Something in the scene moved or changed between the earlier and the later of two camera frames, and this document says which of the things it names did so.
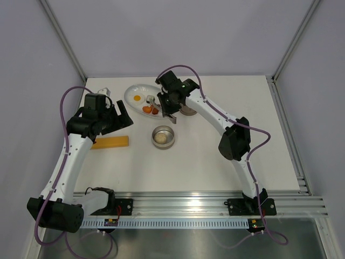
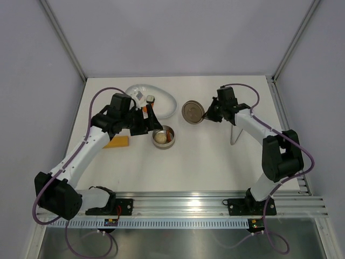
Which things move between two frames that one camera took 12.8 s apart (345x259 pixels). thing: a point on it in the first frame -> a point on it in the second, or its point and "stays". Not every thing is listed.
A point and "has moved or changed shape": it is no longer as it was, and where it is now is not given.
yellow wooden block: [111, 142] stays
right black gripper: [166, 110] -> [209, 115]
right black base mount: [243, 207] stays
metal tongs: [151, 98] has moved or changed shape
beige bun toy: [160, 137] stays
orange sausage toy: [154, 111] -> [168, 136]
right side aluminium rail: [303, 185] stays
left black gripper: [121, 121] -> [149, 124]
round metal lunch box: [163, 137] stays
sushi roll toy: [150, 99] stays
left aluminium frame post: [60, 34] stays
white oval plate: [135, 97] stays
